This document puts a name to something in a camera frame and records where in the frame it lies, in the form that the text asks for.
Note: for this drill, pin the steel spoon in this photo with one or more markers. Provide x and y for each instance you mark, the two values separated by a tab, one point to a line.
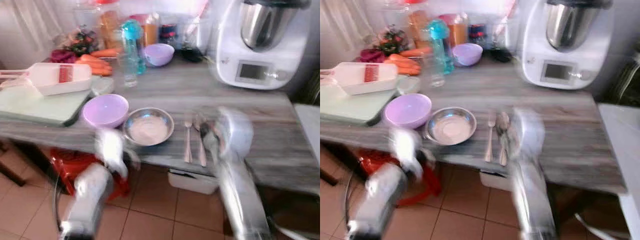
503	155
201	155

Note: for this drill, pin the white plastic box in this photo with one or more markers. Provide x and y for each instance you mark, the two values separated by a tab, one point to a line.
192	182
495	181

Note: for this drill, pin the steel bowl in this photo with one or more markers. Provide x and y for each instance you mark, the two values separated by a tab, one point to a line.
451	128
148	129

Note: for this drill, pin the white kitchen machine with screen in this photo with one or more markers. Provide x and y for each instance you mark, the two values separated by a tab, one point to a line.
227	65
535	65

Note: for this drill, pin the small black bowl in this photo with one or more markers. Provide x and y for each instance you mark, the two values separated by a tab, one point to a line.
191	55
500	55

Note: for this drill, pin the lilac plastic bowl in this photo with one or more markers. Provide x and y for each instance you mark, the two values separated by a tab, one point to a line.
159	56
467	56
105	111
407	111

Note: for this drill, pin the clear drinking glass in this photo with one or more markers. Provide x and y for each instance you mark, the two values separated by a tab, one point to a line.
130	75
435	75

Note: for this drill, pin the clear plastic container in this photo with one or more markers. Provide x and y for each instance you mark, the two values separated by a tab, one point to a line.
500	32
192	32

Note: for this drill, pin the dark glass jar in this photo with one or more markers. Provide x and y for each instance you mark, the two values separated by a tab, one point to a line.
168	35
477	35

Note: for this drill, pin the white appliance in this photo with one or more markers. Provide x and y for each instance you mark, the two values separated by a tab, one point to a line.
622	150

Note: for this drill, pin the orange storage jar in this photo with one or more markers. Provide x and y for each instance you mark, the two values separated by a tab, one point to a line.
151	35
459	35

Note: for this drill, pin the orange carrot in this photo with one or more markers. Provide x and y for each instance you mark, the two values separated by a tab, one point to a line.
407	70
412	52
105	52
95	61
100	71
402	60

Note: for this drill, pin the teal water bottle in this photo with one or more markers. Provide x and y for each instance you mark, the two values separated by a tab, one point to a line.
132	35
440	35

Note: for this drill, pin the red plastic container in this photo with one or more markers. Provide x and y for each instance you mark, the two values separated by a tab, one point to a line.
446	19
137	19

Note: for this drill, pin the pale green cutting board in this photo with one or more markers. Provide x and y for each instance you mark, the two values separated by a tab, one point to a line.
345	107
35	107

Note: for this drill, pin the red plastic stool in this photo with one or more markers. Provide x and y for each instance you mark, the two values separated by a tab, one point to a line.
375	160
67	167

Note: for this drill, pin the tall orange pasta jar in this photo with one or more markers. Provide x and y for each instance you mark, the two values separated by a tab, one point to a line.
419	30
111	30

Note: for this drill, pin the bunch of green vegetables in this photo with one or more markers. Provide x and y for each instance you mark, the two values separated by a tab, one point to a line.
82	42
392	42

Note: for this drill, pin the white mandoline slicer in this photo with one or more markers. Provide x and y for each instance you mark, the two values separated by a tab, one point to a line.
50	80
355	80

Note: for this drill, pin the purple red cabbage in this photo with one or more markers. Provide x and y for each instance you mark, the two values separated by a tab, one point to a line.
62	56
370	55

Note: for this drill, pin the white curtain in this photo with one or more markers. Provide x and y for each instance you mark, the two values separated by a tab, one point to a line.
350	25
35	25

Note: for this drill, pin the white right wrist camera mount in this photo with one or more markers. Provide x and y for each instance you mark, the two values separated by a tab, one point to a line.
235	130
527	130

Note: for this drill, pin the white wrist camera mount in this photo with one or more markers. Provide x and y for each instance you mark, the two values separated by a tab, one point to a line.
235	130
527	130
111	150
406	150

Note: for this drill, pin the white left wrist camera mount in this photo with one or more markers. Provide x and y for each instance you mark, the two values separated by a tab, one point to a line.
111	150
406	150

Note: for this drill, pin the white tube frame chair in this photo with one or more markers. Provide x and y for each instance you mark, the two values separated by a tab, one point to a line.
285	231
595	227

